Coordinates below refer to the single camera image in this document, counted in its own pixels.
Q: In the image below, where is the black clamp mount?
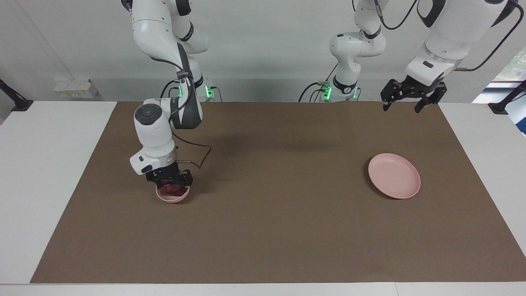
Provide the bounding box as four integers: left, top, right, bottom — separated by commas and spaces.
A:
488, 80, 526, 115
0, 78, 34, 112

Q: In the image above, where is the white wall socket box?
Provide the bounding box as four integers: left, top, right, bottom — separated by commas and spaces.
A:
54, 79, 99, 99

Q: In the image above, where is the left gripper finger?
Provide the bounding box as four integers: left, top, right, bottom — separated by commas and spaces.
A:
414, 83, 448, 114
380, 80, 406, 112

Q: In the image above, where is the window with green view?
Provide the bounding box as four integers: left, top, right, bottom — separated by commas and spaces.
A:
473, 49, 526, 135

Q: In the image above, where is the pink plate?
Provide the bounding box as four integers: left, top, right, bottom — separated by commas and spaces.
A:
368, 153, 421, 200

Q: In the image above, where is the black base cable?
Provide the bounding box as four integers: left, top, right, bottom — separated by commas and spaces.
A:
159, 80, 182, 100
298, 81, 330, 103

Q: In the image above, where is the brown table mat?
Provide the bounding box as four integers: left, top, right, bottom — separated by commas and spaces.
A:
30, 101, 526, 284

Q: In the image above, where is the red apple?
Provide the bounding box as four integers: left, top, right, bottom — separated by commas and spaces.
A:
161, 183, 185, 196

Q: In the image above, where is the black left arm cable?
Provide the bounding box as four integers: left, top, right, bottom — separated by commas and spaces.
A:
351, 0, 526, 73

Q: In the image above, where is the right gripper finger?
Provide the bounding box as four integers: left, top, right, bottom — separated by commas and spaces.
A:
177, 170, 194, 189
145, 171, 165, 191

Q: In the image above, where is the pink bowl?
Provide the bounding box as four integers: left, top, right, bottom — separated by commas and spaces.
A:
155, 181, 191, 204

